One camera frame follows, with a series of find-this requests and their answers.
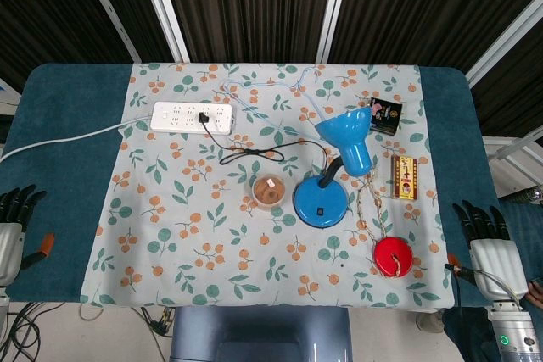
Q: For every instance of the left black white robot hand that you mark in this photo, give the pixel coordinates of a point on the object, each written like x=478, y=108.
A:
x=10, y=247

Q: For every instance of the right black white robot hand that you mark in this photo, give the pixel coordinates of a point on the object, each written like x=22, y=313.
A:
x=494, y=260

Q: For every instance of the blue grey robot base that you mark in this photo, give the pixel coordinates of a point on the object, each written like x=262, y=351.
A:
x=254, y=336

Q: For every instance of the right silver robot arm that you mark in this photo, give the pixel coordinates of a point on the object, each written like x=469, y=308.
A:
x=511, y=332

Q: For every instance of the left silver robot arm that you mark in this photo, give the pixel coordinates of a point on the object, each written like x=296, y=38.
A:
x=3, y=296

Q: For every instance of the blue desk lamp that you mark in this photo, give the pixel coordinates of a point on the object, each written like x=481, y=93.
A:
x=318, y=205

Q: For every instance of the person in blue jeans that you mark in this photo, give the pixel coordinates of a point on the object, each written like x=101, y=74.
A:
x=519, y=218

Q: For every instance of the teal table cover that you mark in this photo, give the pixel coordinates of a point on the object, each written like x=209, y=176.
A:
x=63, y=167

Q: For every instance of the yellow red printed box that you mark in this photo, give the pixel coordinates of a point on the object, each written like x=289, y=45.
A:
x=405, y=177

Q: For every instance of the black printed box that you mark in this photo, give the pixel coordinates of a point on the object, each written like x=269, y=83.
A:
x=386, y=116

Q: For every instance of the floral print tablecloth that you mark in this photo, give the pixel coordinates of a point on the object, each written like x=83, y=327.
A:
x=191, y=252

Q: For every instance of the white power strip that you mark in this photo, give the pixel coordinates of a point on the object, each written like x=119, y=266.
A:
x=169, y=118

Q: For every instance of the clear jar of rubber bands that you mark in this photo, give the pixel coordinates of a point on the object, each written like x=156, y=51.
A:
x=268, y=194

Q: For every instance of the white metal step frame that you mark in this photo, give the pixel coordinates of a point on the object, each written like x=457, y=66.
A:
x=513, y=150

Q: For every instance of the white frame post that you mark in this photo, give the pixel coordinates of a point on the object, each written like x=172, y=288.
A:
x=108, y=10
x=335, y=10
x=505, y=48
x=163, y=10

